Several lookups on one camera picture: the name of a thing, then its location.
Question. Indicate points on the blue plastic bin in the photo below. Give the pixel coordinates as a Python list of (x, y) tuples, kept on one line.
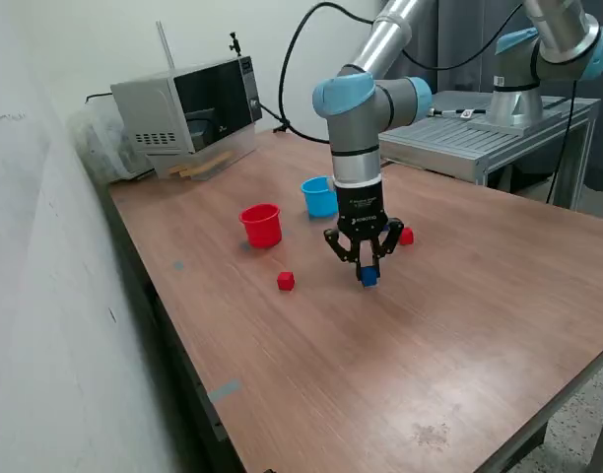
[(316, 199)]

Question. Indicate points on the clear plastic bag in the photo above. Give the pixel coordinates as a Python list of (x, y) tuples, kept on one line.
[(99, 148)]

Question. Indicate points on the silver microwave oven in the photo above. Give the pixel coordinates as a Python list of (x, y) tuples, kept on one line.
[(154, 113)]

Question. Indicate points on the silver blue-jointed robot arm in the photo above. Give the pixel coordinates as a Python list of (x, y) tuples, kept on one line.
[(351, 128)]

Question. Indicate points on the white thin rod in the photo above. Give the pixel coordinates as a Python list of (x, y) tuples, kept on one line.
[(166, 47)]

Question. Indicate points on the black camera mount knob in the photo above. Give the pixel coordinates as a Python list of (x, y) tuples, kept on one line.
[(236, 45)]

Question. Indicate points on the long grey-blue tape strip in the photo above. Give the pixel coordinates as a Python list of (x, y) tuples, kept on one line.
[(224, 390)]

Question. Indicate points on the wooden stick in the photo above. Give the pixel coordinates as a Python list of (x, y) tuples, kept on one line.
[(187, 174), (176, 170)]

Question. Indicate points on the aluminium robot base table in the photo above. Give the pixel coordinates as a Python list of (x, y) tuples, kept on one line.
[(454, 138)]

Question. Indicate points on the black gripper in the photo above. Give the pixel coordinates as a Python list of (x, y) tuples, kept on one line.
[(358, 207)]

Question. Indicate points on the blue cube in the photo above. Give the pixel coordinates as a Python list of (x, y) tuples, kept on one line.
[(368, 277)]

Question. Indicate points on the red plastic bin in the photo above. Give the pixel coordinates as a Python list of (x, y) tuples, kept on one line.
[(261, 231)]

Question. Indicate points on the red cube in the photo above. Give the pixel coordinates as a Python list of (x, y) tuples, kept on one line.
[(285, 281), (407, 237)]

